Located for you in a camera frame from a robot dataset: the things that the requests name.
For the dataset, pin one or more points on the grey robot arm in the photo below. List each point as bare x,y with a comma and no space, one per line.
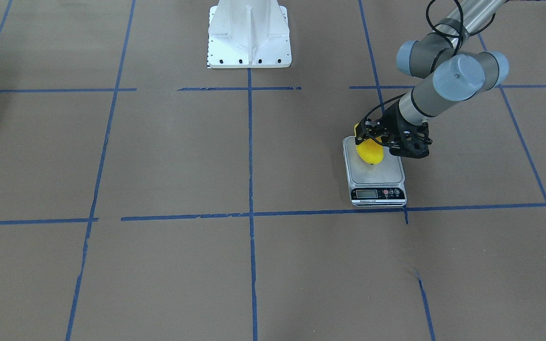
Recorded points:
448,77

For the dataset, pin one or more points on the brown paper table cover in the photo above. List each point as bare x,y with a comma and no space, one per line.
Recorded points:
145,197

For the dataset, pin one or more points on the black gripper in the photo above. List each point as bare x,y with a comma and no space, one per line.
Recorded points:
391,125

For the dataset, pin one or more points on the yellow mango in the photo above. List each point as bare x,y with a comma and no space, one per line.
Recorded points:
370,150

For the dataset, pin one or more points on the silver digital kitchen scale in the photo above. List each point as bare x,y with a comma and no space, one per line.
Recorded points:
378,184

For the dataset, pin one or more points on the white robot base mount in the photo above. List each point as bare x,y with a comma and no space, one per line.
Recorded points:
248,34

